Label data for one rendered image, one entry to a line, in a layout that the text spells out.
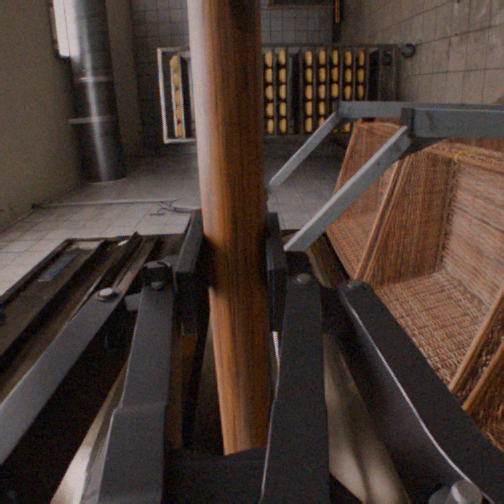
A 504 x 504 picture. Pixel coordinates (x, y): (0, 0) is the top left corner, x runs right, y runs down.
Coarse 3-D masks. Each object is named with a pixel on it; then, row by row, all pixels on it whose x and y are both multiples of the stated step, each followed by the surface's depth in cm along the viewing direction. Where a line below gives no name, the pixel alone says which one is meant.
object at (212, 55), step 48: (192, 0) 14; (240, 0) 14; (192, 48) 15; (240, 48) 14; (240, 96) 15; (240, 144) 16; (240, 192) 17; (240, 240) 17; (240, 288) 18; (240, 336) 19; (240, 384) 21; (240, 432) 22
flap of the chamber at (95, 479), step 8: (200, 208) 171; (184, 240) 135; (184, 336) 101; (192, 336) 108; (184, 344) 99; (192, 344) 106; (184, 352) 98; (192, 352) 104; (184, 360) 96; (192, 360) 102; (184, 368) 94; (184, 376) 93; (184, 384) 91; (184, 392) 90; (120, 400) 64; (184, 400) 88; (104, 448) 54; (104, 456) 53; (96, 464) 52; (96, 472) 50; (96, 480) 49; (88, 488) 48
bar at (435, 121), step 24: (336, 120) 99; (408, 120) 54; (432, 120) 53; (456, 120) 53; (480, 120) 53; (312, 144) 102; (408, 144) 55; (432, 144) 56; (288, 168) 104; (384, 168) 57; (360, 192) 58; (336, 216) 59; (312, 240) 61
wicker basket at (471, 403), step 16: (496, 352) 57; (496, 368) 57; (480, 384) 59; (496, 384) 60; (464, 400) 63; (480, 400) 61; (496, 400) 61; (480, 416) 63; (496, 416) 63; (496, 432) 63
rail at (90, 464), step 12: (192, 216) 162; (180, 240) 136; (120, 384) 68; (120, 396) 65; (108, 408) 63; (108, 420) 60; (96, 444) 56; (96, 456) 53; (84, 468) 52; (84, 480) 50; (84, 492) 48
